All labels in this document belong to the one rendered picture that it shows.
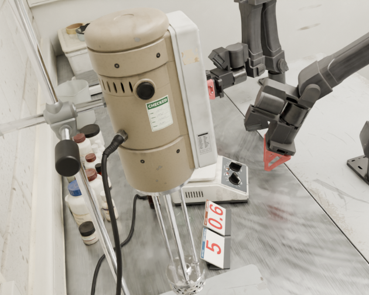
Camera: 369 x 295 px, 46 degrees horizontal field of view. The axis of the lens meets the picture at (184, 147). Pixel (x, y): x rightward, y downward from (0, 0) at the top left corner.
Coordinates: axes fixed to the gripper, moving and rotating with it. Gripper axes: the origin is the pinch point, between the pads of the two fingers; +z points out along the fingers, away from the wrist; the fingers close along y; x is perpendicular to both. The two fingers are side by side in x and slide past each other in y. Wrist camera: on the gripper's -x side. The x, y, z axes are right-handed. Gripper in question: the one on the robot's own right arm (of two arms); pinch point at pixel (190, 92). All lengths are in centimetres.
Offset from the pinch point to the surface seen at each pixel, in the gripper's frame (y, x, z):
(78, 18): -116, -2, 8
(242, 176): 34.9, 10.3, 3.6
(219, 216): 42.8, 12.2, 15.5
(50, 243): 36, 3, 54
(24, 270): 45, 0, 60
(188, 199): 33.1, 11.3, 19.4
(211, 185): 36.4, 7.2, 13.6
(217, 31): -102, 24, -64
